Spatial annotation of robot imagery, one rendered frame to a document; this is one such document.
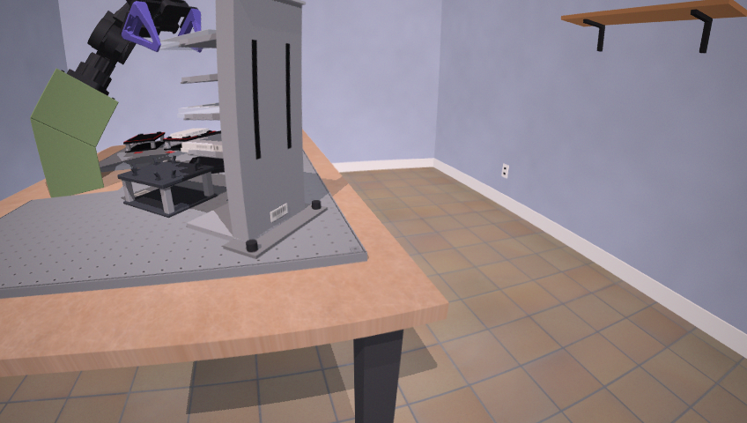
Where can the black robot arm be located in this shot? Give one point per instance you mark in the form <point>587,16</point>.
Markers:
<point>105,38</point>

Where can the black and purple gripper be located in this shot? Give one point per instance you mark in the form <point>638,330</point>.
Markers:
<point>140,16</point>

